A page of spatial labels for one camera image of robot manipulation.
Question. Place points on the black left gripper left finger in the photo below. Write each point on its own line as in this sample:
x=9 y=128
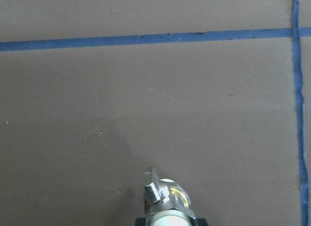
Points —
x=140 y=222

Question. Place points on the black left gripper right finger side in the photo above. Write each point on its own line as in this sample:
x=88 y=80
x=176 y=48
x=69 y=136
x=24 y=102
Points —
x=200 y=222

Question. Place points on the white brass PPR valve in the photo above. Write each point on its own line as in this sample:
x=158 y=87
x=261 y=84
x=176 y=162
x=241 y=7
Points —
x=166 y=202

